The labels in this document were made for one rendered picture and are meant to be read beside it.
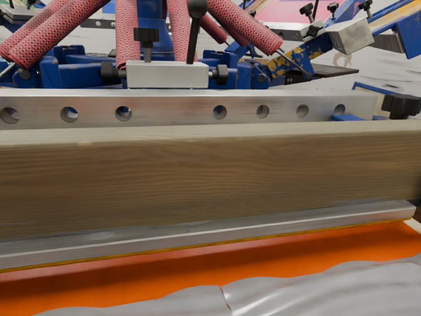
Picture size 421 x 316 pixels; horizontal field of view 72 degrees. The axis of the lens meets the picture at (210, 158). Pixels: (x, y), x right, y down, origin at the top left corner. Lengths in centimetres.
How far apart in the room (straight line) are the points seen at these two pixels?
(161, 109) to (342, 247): 28
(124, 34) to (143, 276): 54
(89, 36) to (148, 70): 390
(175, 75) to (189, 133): 28
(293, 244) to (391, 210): 8
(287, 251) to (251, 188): 7
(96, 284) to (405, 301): 21
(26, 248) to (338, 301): 20
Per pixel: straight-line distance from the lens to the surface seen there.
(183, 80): 46
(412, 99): 43
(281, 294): 22
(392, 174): 28
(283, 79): 161
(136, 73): 46
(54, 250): 21
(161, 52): 95
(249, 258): 25
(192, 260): 24
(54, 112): 42
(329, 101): 51
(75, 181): 19
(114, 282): 23
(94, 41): 434
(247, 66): 85
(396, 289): 25
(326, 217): 24
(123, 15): 73
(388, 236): 32
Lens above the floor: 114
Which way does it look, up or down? 24 degrees down
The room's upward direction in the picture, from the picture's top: 3 degrees clockwise
